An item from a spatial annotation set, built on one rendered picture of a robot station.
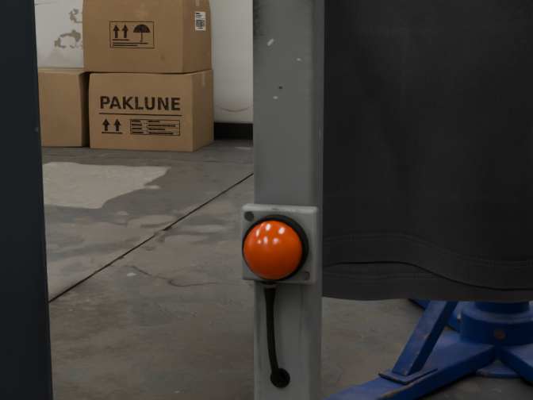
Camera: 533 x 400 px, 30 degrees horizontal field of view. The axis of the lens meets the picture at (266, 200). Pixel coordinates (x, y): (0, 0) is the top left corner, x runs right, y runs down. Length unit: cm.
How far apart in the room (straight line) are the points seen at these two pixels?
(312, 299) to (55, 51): 557
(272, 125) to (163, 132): 481
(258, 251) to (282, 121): 9
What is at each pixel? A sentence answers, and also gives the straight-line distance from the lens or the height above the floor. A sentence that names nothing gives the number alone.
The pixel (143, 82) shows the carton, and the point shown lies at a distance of 546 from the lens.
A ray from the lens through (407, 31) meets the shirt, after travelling 91.
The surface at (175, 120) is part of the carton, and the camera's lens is 542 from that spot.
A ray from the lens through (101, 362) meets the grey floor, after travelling 232.
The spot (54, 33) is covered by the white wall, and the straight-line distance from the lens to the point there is 619.
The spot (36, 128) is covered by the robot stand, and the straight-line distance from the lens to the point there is 139.
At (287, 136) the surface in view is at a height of 72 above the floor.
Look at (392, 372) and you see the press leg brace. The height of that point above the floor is 6.
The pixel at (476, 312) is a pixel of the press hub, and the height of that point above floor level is 11.
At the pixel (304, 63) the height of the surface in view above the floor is 77.
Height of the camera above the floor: 81
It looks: 11 degrees down
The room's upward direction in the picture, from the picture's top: straight up
